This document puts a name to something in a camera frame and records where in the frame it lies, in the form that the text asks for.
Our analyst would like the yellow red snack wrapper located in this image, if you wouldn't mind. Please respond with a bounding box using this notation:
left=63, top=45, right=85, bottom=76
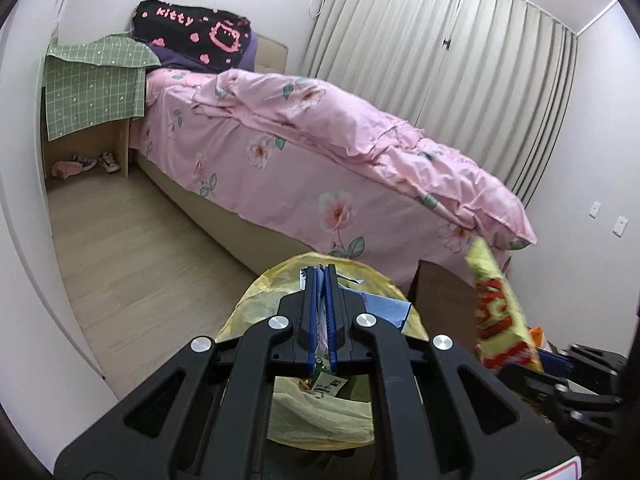
left=465, top=237, right=546, bottom=376

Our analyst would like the grey pleated curtain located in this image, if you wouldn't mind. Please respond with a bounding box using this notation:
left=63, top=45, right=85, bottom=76
left=300, top=0, right=578, bottom=208

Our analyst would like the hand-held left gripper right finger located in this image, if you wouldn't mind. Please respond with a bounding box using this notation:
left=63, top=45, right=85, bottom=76
left=325, top=262, right=581, bottom=480

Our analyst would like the green white carton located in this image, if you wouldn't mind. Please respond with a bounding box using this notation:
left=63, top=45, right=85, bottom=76
left=302, top=357, right=351, bottom=403

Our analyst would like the light blue packet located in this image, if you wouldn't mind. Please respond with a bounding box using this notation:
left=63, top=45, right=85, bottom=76
left=360, top=292, right=412, bottom=332

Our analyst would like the beige bed frame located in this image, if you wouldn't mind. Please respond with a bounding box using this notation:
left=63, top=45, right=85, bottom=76
left=131, top=32, right=326, bottom=286

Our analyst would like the pink floral duvet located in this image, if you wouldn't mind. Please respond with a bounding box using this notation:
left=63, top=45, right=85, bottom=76
left=192, top=69, right=538, bottom=251

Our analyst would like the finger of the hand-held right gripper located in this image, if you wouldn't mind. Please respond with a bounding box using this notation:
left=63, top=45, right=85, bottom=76
left=540, top=342, right=626, bottom=378
left=500, top=364, right=623, bottom=428

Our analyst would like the pink floral bed sheet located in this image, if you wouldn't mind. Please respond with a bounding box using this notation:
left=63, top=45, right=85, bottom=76
left=127, top=67, right=516, bottom=281

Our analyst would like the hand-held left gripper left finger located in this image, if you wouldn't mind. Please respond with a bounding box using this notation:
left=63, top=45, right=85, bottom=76
left=52, top=266, right=326, bottom=480

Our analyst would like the wooden nightstand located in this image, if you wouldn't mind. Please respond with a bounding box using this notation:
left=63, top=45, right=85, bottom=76
left=42, top=67, right=146, bottom=181

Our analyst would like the pink slipper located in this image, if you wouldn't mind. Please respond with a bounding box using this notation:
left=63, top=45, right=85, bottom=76
left=52, top=160, right=83, bottom=180

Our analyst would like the black pink cat blanket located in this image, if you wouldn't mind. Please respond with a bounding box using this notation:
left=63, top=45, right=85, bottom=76
left=131, top=0, right=252, bottom=73

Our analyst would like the yellow plastic trash bag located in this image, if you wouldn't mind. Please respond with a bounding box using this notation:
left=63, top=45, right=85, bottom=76
left=215, top=255, right=416, bottom=448

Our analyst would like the green checked cloth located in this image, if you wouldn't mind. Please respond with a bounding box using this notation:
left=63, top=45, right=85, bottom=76
left=44, top=32, right=162, bottom=142

